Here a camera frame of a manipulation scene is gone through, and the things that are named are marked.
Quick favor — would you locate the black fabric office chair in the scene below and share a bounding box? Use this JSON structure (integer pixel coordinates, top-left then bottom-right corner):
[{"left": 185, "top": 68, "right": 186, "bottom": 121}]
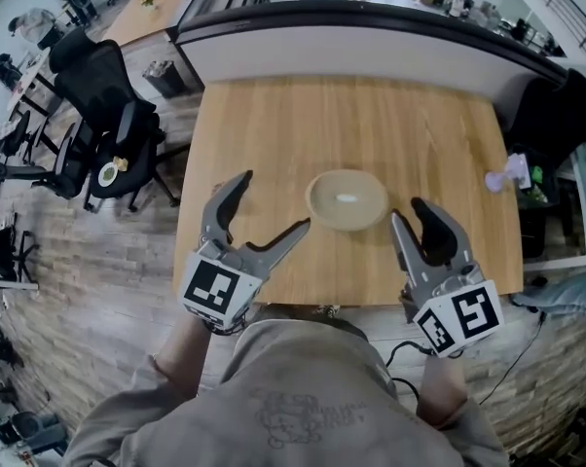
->
[{"left": 509, "top": 68, "right": 586, "bottom": 170}]

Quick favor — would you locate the person's grey shirt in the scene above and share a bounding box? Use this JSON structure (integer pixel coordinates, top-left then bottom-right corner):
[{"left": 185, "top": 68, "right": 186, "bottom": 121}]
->
[{"left": 61, "top": 306, "right": 511, "bottom": 467}]

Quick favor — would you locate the person's left forearm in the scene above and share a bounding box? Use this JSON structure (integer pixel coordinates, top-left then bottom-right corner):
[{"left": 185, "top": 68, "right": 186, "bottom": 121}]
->
[{"left": 154, "top": 316, "right": 212, "bottom": 399}]

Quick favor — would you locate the blue-grey padded cloth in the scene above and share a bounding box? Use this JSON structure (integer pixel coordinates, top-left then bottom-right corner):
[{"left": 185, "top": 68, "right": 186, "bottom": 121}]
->
[{"left": 511, "top": 265, "right": 586, "bottom": 321}]

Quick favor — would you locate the person's right forearm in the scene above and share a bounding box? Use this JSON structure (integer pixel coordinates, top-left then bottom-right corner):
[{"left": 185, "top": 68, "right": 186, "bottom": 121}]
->
[{"left": 415, "top": 352, "right": 469, "bottom": 430}]

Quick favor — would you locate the white plate with green food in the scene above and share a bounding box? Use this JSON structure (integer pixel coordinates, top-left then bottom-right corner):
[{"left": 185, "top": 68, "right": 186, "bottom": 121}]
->
[{"left": 96, "top": 161, "right": 120, "bottom": 189}]

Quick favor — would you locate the grey desk partition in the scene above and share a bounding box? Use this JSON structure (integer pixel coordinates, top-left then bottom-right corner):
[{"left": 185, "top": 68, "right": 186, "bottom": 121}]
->
[{"left": 175, "top": 0, "right": 569, "bottom": 112}]

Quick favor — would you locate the long wooden table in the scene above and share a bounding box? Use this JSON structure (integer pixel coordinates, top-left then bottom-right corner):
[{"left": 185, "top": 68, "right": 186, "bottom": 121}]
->
[{"left": 102, "top": 0, "right": 212, "bottom": 48}]

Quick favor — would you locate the black mesh office chair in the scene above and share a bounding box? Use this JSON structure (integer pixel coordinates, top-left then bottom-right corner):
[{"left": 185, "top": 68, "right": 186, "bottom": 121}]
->
[{"left": 48, "top": 29, "right": 182, "bottom": 213}]

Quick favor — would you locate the low black office chair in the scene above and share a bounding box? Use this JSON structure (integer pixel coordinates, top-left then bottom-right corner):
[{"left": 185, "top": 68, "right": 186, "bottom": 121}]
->
[{"left": 0, "top": 109, "right": 88, "bottom": 201}]

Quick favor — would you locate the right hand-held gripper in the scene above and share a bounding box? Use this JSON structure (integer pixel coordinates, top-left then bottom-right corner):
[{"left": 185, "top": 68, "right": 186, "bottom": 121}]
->
[{"left": 389, "top": 196, "right": 506, "bottom": 359}]

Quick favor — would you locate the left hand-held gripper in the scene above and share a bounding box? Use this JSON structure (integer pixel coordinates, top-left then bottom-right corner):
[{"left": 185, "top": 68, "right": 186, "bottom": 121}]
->
[{"left": 178, "top": 169, "right": 312, "bottom": 334}]

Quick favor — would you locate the purple hourglass ornament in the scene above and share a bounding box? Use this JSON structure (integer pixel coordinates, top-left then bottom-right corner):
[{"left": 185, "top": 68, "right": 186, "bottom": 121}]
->
[{"left": 484, "top": 156, "right": 531, "bottom": 195}]

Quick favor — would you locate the dark waste bin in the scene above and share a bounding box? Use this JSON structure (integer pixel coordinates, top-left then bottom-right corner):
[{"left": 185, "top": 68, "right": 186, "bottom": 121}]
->
[{"left": 142, "top": 59, "right": 190, "bottom": 99}]

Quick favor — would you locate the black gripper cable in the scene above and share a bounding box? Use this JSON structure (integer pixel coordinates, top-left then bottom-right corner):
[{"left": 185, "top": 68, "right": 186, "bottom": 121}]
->
[{"left": 384, "top": 341, "right": 436, "bottom": 399}]

